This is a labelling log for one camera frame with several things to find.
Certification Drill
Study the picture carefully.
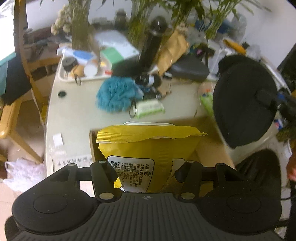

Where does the green wet wipes pack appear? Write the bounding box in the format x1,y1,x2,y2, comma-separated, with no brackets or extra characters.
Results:
135,99,165,118

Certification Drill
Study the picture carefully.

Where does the person right hand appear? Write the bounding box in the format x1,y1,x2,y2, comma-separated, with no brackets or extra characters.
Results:
287,153,296,182

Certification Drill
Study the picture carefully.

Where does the brown cardboard box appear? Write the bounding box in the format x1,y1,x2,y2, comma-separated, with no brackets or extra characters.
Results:
89,118,234,190

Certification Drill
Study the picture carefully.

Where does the grey zip case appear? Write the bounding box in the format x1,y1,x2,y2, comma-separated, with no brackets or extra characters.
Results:
168,55,210,82

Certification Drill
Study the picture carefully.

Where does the brown paper bag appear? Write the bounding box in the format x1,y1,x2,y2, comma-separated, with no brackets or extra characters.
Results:
156,30,189,76

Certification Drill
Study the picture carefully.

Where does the right bamboo plant vase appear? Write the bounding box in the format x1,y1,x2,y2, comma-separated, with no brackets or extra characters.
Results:
166,0,271,40

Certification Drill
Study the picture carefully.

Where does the bamboo plant vase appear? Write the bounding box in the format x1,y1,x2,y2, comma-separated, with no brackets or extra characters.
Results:
127,0,163,49
51,1,91,51
166,0,271,40

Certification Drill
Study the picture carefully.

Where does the white bottle cap jar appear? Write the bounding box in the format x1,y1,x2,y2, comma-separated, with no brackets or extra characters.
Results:
83,62,98,77

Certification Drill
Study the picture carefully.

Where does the black thermos bottle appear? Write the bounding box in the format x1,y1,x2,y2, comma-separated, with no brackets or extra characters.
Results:
139,16,168,71

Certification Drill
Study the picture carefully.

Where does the white plastic tray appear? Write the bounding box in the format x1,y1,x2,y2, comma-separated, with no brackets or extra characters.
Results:
57,49,112,82

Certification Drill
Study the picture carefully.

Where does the wooden chair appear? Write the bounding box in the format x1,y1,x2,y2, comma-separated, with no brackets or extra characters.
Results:
1,1,48,163

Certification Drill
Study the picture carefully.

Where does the black round speaker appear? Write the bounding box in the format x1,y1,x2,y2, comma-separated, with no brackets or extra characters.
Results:
62,56,78,72

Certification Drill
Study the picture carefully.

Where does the green white tissue box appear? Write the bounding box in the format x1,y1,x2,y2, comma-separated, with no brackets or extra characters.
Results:
100,47,124,70

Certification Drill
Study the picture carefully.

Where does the middle bamboo plant vase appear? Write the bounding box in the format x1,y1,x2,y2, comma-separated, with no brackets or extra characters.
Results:
127,0,163,49

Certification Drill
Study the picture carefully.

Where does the left bamboo plant vase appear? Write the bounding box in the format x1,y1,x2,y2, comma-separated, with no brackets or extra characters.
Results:
51,1,91,51

